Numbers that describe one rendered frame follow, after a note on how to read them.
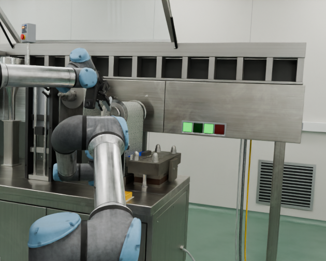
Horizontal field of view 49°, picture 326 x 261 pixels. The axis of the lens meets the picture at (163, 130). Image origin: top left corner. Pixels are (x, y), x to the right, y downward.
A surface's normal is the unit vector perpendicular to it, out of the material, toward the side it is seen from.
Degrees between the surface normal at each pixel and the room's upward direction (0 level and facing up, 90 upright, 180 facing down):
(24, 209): 90
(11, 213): 90
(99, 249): 79
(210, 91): 90
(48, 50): 90
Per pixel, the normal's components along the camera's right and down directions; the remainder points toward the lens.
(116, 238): 0.22, -0.44
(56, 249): 0.31, 0.06
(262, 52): -0.31, 0.07
